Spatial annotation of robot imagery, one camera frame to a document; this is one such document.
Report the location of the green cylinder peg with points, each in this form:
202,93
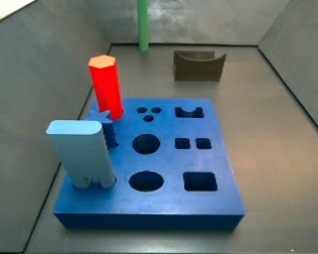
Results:
142,25

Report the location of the blue shape sorter board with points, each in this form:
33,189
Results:
175,181

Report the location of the light blue oval peg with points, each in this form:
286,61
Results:
77,140

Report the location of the dark blue star peg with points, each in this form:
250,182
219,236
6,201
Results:
103,118

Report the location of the black curved holder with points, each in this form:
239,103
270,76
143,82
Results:
198,66

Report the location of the red hexagonal peg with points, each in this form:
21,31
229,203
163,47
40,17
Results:
103,70

